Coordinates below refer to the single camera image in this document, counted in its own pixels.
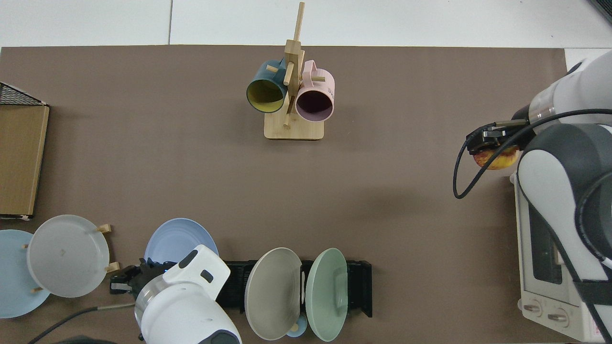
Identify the red yellow apple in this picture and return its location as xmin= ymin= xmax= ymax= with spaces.
xmin=473 ymin=145 xmax=521 ymax=172

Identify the wooden peg plate stand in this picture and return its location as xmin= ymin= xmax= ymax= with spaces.
xmin=21 ymin=224 xmax=120 ymax=293

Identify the grey white plate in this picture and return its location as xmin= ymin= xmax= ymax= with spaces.
xmin=27 ymin=215 xmax=110 ymax=299

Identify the beige plate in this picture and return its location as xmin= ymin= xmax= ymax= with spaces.
xmin=244 ymin=247 xmax=303 ymax=341

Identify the light blue plate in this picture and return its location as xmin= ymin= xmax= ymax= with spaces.
xmin=0 ymin=229 xmax=51 ymax=319

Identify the pale green plate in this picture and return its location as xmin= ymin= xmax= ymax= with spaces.
xmin=305 ymin=247 xmax=349 ymax=343

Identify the black dish rack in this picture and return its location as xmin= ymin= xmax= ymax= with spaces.
xmin=216 ymin=259 xmax=373 ymax=319

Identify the brown tablecloth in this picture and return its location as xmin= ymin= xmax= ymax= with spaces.
xmin=0 ymin=45 xmax=569 ymax=344

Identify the small blue round thing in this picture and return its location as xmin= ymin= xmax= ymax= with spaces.
xmin=285 ymin=315 xmax=308 ymax=339

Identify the pale toaster oven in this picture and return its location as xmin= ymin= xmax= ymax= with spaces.
xmin=509 ymin=171 xmax=612 ymax=343

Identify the pink cup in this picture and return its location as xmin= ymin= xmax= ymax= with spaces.
xmin=295 ymin=60 xmax=336 ymax=123

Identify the dark device corner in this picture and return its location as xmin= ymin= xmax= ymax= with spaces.
xmin=588 ymin=0 xmax=612 ymax=25

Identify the wooden cup stand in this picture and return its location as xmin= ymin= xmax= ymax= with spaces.
xmin=264 ymin=1 xmax=326 ymax=141

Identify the dark teal cup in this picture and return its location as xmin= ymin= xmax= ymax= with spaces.
xmin=246 ymin=58 xmax=289 ymax=114

